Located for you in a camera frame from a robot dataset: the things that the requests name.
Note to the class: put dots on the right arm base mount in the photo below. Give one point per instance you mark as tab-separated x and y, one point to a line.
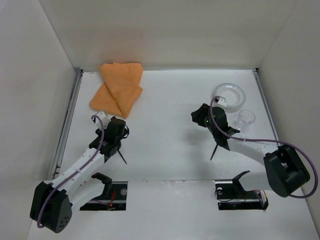
232	197

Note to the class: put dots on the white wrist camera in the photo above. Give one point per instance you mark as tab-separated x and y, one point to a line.
220	102
101	120

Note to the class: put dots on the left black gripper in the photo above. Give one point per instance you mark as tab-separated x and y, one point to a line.
113	149

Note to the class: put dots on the right aluminium rail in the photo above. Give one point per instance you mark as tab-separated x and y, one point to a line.
264	127

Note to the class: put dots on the black plastic knife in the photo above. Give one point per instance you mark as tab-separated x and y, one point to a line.
214	151

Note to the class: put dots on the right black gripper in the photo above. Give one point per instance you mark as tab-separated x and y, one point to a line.
220	142

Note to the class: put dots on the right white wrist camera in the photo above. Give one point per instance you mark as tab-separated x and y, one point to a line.
220	102

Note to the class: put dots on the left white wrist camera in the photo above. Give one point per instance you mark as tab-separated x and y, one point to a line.
101	120

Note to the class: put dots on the white round plate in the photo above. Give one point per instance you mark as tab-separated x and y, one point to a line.
234	95

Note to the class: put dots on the clear plastic cup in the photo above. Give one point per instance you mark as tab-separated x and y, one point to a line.
244	119

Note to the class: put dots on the left aluminium rail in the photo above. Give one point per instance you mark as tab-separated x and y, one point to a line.
58	156

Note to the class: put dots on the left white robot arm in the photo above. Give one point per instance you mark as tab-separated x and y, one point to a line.
82	187

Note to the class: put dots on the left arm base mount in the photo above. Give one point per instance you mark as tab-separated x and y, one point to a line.
112	199

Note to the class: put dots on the aluminium rail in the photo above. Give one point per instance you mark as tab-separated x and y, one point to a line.
58	156
264	127

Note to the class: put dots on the black plastic fork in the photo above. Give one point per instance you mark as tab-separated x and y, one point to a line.
122	156

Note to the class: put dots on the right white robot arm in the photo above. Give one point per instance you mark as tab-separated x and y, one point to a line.
284	171

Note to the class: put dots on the orange cloth placemat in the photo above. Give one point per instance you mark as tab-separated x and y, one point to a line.
120	88

